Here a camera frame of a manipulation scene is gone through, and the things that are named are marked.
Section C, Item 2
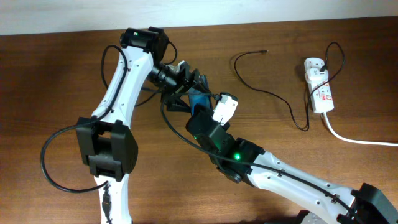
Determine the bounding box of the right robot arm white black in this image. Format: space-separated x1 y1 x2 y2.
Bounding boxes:
186 105 397 223

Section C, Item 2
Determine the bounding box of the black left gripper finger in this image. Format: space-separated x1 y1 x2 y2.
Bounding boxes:
165 97 190 113
197 75 211 93

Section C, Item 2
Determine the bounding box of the white power strip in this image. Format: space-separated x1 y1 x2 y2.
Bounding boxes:
304 58 334 114

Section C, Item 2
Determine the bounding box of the white USB charger plug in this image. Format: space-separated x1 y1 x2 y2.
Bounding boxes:
305 67 328 83

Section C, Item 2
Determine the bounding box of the blue Galaxy smartphone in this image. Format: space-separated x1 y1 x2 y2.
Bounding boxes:
188 75 213 115

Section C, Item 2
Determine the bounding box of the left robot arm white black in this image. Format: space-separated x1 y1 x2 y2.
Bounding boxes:
76 27 208 223

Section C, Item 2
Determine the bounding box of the white power strip cord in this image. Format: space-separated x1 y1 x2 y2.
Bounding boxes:
322 112 398 147

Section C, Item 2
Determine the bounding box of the black charger cable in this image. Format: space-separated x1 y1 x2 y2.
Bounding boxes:
233 42 346 132

